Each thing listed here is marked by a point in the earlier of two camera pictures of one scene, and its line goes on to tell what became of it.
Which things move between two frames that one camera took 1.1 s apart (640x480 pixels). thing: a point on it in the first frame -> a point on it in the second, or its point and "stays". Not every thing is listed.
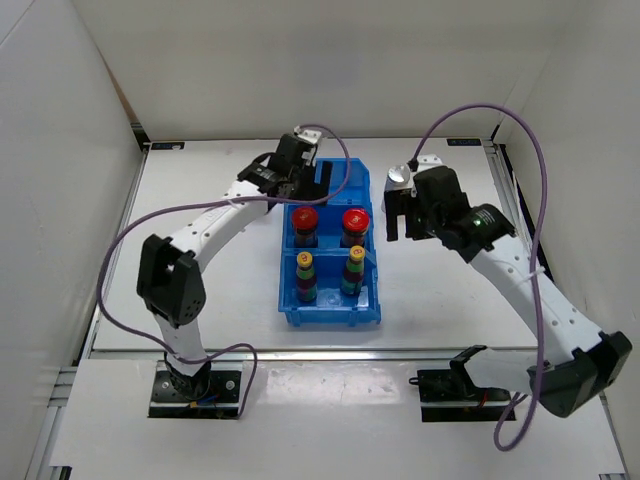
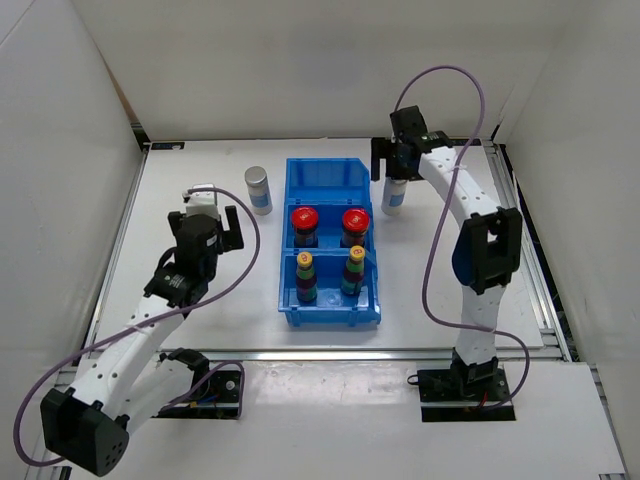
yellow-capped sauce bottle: [353, 273] stays
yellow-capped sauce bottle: [305, 277] stays
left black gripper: [314, 191] -> [229, 239]
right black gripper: [402, 202] -> [383, 149]
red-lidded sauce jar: [304, 221] stays
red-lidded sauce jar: [355, 224] stays
